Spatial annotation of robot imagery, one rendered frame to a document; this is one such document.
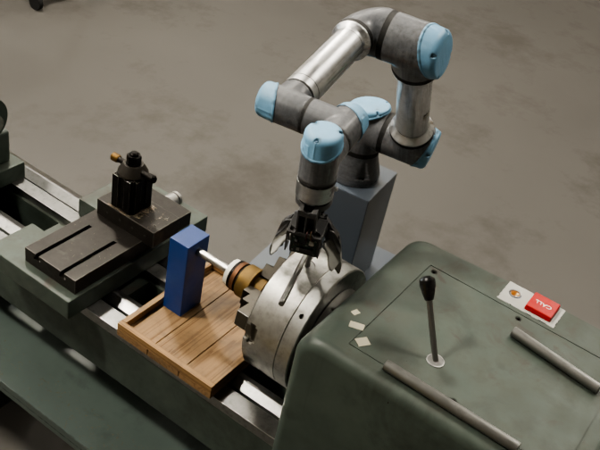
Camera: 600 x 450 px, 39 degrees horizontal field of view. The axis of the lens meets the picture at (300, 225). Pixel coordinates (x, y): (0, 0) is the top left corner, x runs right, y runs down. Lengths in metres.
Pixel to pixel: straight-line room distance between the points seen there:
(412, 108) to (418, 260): 0.41
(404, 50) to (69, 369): 1.30
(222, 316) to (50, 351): 0.60
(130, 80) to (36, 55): 0.58
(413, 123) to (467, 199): 2.44
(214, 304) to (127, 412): 0.41
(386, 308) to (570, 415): 0.41
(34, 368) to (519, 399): 1.40
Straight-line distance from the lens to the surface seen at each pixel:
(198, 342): 2.13
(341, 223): 2.42
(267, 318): 1.82
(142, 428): 2.39
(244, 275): 1.98
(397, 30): 1.94
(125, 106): 4.80
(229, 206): 4.10
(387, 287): 1.82
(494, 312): 1.85
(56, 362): 2.54
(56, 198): 2.62
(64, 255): 2.22
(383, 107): 2.32
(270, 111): 1.68
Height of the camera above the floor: 2.39
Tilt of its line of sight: 36 degrees down
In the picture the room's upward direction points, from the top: 12 degrees clockwise
